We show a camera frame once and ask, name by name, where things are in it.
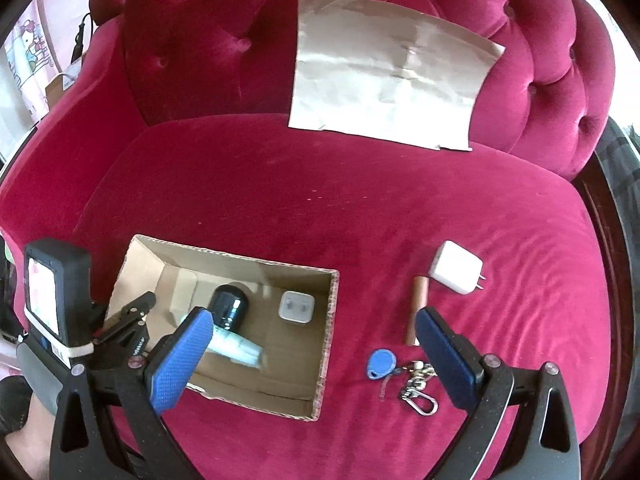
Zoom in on cartoon cat curtain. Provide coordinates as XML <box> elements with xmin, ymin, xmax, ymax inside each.
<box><xmin>5</xmin><ymin>15</ymin><xmax>51</xmax><ymax>126</ymax></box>

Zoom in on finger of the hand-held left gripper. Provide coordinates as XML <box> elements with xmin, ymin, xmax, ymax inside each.
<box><xmin>91</xmin><ymin>291</ymin><xmax>157</xmax><ymax>368</ymax></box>

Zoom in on red velvet tufted sofa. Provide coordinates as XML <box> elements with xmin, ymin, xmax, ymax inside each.
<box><xmin>0</xmin><ymin>0</ymin><xmax>623</xmax><ymax>480</ymax></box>

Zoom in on large white charger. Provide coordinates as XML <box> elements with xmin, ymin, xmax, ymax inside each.
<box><xmin>430</xmin><ymin>240</ymin><xmax>486</xmax><ymax>295</ymax></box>

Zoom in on brown cosmetic tube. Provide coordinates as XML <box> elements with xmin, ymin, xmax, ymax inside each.
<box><xmin>404</xmin><ymin>276</ymin><xmax>432</xmax><ymax>346</ymax></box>

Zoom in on dark wooden bed frame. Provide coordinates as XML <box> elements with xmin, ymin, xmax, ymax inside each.
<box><xmin>575</xmin><ymin>125</ymin><xmax>633</xmax><ymax>401</ymax></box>

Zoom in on cardboard box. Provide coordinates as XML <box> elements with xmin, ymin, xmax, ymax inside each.
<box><xmin>102</xmin><ymin>234</ymin><xmax>341</xmax><ymax>421</ymax></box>

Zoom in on person's left forearm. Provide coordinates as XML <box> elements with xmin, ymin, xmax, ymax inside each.
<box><xmin>5</xmin><ymin>400</ymin><xmax>58</xmax><ymax>480</ymax></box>

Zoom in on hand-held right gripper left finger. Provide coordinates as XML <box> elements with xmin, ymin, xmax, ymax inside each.
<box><xmin>50</xmin><ymin>306</ymin><xmax>216</xmax><ymax>480</ymax></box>

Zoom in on black power adapter cable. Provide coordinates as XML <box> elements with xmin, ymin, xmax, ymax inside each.
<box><xmin>70</xmin><ymin>12</ymin><xmax>96</xmax><ymax>63</ymax></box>

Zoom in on dark blue round case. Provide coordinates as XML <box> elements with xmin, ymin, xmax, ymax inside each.
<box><xmin>207</xmin><ymin>284</ymin><xmax>251</xmax><ymax>333</ymax></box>

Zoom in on creased brown paper sheet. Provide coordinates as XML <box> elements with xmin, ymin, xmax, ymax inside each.
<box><xmin>287</xmin><ymin>0</ymin><xmax>507</xmax><ymax>152</ymax></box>

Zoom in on small white charger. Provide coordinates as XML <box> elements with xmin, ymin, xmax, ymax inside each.
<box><xmin>277</xmin><ymin>290</ymin><xmax>316</xmax><ymax>325</ymax></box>

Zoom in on grey plaid bedding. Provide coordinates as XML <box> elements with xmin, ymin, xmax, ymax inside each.
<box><xmin>595</xmin><ymin>120</ymin><xmax>640</xmax><ymax>241</ymax></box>

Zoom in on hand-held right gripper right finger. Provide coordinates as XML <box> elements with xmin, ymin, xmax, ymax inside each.
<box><xmin>415</xmin><ymin>306</ymin><xmax>581</xmax><ymax>480</ymax></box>

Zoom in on small brown cardboard carton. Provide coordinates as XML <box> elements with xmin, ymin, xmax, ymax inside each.
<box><xmin>45</xmin><ymin>72</ymin><xmax>76</xmax><ymax>111</ymax></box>

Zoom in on white bottle with black cap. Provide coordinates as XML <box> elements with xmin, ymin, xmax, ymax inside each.
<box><xmin>175</xmin><ymin>310</ymin><xmax>266</xmax><ymax>368</ymax></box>

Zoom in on key ring with blue fob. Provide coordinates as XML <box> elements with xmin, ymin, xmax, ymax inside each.
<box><xmin>365</xmin><ymin>349</ymin><xmax>441</xmax><ymax>416</ymax></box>

